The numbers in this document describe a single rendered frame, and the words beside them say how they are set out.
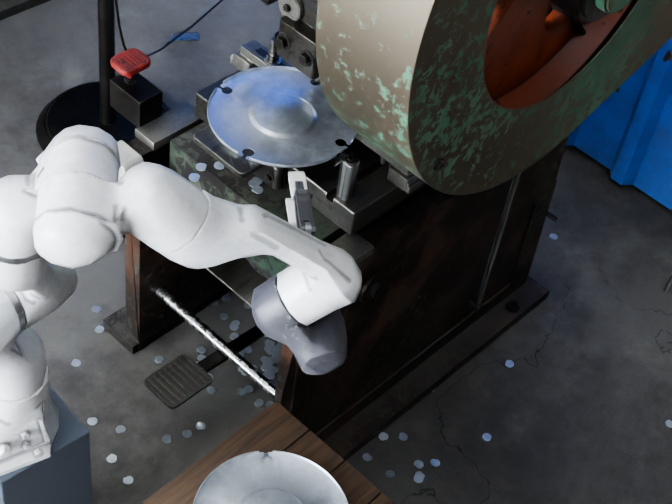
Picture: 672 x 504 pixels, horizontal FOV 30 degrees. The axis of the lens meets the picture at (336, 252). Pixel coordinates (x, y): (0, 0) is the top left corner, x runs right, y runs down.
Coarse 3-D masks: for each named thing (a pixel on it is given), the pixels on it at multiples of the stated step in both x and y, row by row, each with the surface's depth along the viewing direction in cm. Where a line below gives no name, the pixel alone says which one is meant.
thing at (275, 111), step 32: (224, 96) 242; (256, 96) 243; (288, 96) 243; (320, 96) 245; (224, 128) 235; (256, 128) 236; (288, 128) 237; (320, 128) 239; (256, 160) 230; (288, 160) 231; (320, 160) 232
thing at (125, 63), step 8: (120, 56) 250; (128, 56) 250; (136, 56) 250; (144, 56) 251; (112, 64) 249; (120, 64) 248; (128, 64) 248; (136, 64) 249; (144, 64) 249; (120, 72) 248; (128, 72) 247; (136, 72) 248
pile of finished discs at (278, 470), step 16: (224, 464) 234; (240, 464) 235; (256, 464) 235; (272, 464) 236; (288, 464) 236; (304, 464) 236; (208, 480) 232; (224, 480) 232; (240, 480) 232; (256, 480) 233; (272, 480) 233; (288, 480) 234; (304, 480) 234; (320, 480) 234; (208, 496) 229; (224, 496) 230; (240, 496) 230; (256, 496) 230; (272, 496) 230; (288, 496) 230; (304, 496) 232; (320, 496) 232; (336, 496) 232
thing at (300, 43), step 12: (288, 0) 227; (300, 0) 226; (312, 0) 224; (288, 12) 229; (300, 12) 227; (312, 12) 226; (288, 24) 228; (300, 24) 228; (312, 24) 227; (288, 36) 229; (300, 36) 227; (312, 36) 226; (288, 48) 231; (300, 48) 228; (312, 48) 226; (288, 60) 233; (300, 60) 228; (312, 60) 227; (312, 72) 229
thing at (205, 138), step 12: (204, 132) 234; (204, 144) 232; (216, 144) 232; (216, 156) 231; (228, 156) 231; (240, 156) 231; (228, 168) 230; (240, 168) 229; (252, 168) 229; (264, 168) 243; (276, 168) 241; (264, 180) 245; (276, 180) 243
